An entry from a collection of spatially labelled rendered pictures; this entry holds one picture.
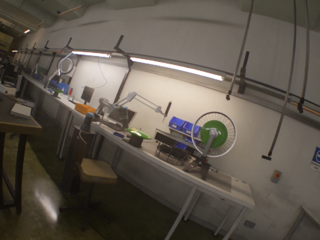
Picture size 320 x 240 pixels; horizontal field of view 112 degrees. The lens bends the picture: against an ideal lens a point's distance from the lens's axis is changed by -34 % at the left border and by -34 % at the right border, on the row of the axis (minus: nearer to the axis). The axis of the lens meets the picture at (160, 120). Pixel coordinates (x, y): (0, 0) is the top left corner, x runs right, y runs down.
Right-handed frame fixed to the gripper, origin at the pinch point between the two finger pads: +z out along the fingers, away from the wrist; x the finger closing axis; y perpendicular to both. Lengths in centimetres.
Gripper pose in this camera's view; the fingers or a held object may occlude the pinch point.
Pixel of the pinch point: (123, 132)
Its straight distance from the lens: 198.7
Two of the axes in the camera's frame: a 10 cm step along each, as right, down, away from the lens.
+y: 6.3, -2.7, 7.3
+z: -0.6, 9.2, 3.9
